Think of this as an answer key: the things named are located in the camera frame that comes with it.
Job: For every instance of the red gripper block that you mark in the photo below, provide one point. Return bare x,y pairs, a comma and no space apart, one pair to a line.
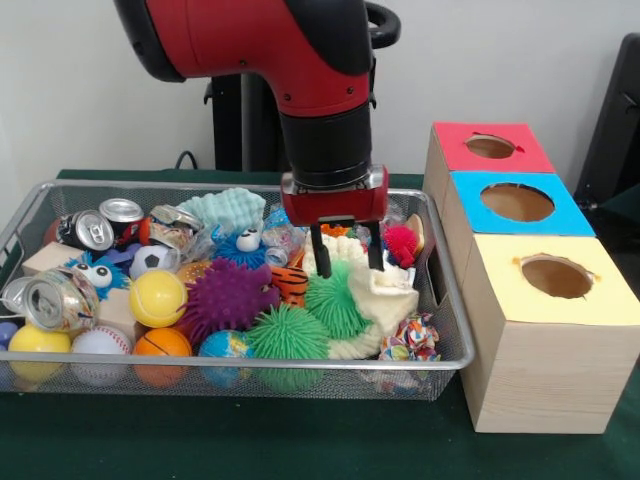
335,205

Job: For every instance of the green spiky ball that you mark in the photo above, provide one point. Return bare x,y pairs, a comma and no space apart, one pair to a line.
287,338
335,305

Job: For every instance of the cream muslin cloth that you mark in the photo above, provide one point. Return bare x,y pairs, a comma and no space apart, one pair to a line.
390,300

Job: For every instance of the tiger striped plush toy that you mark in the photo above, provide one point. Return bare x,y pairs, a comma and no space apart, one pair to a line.
289,284

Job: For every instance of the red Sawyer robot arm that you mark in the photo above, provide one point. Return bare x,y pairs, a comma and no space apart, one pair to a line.
300,60

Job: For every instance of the shallow clear mesh bin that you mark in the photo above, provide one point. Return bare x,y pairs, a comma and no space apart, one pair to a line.
445,355

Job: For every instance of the wooden box with three holes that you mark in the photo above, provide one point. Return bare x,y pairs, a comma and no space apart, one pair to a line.
545,350

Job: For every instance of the small blue fuzzy toy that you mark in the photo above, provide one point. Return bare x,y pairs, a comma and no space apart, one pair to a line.
238,248

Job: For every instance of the purple spiky ball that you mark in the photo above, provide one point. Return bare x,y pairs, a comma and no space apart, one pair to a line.
228,298

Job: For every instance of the yellow tennis ball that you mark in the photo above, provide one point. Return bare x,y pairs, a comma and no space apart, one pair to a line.
157,298

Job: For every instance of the orange basketball toy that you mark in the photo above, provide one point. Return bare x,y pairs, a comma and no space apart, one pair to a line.
162,350

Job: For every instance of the black chair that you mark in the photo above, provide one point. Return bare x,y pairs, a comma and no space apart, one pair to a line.
615,130

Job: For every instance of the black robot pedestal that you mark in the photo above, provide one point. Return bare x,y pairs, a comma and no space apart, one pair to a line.
250,125

